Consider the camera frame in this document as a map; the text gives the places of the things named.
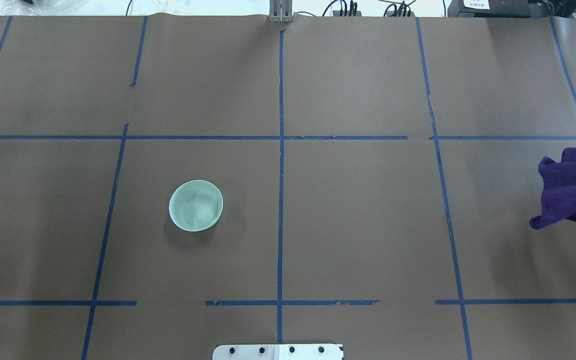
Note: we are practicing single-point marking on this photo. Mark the purple cloth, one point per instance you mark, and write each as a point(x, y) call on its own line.
point(558, 196)

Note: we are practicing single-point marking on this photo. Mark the black desktop box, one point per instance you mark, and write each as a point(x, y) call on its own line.
point(520, 9)

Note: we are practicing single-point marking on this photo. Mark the light green bowl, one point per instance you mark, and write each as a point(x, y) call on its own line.
point(196, 205)

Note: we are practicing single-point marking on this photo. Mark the white pedestal column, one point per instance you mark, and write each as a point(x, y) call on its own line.
point(296, 351)

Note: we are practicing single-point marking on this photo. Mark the aluminium frame post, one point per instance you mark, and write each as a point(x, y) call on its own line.
point(281, 11)

